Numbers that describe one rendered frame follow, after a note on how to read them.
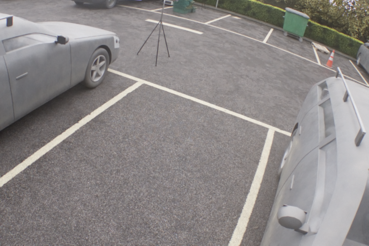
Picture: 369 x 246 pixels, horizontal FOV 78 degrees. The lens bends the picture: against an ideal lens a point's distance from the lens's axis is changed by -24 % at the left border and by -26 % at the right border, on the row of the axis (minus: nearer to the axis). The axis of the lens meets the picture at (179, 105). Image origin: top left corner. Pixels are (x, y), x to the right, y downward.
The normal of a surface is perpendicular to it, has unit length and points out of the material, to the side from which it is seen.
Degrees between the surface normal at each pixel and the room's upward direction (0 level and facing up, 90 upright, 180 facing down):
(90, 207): 0
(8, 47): 56
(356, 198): 30
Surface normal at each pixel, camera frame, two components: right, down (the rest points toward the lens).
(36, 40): 0.85, -0.25
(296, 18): -0.35, 0.46
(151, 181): 0.18, -0.87
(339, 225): -0.30, -0.70
